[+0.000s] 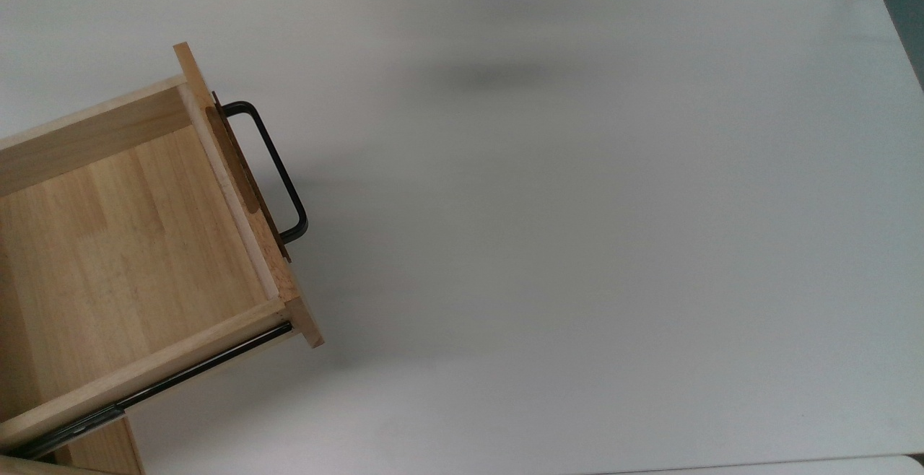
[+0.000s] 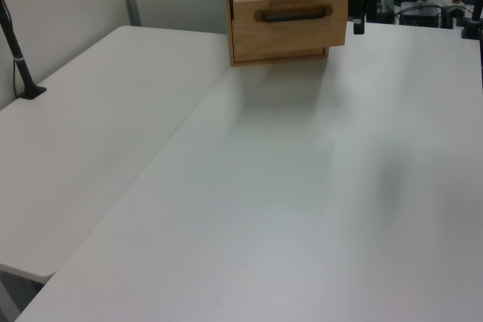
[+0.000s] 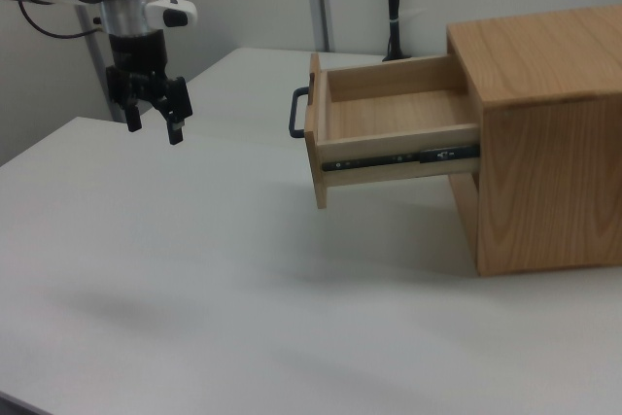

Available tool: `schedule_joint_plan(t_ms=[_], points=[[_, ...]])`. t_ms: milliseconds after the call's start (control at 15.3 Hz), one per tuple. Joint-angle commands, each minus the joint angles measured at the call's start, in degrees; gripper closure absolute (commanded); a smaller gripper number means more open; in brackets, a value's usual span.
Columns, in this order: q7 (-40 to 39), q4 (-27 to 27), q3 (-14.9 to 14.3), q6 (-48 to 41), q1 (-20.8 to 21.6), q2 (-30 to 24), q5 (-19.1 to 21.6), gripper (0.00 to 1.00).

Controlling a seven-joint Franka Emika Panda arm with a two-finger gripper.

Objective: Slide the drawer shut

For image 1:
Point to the black metal drawer slide rail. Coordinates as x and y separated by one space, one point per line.
180 378

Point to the light wooden drawer cabinet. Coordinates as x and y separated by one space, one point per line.
101 450

